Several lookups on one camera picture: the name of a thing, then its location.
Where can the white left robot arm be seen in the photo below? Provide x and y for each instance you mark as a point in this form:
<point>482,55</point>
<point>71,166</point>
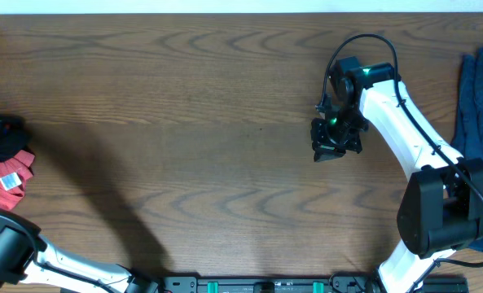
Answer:
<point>27,257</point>

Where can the red crumpled shirt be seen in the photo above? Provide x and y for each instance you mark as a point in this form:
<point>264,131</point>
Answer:
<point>14,174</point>

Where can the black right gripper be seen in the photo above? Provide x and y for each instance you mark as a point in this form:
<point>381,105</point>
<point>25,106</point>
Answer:
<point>321,137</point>

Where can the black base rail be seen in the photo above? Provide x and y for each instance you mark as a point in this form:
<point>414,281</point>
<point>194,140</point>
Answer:
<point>337,284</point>

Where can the black patterned shirt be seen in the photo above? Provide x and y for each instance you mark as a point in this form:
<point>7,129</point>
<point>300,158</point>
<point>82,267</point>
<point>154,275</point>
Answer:
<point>13,136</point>

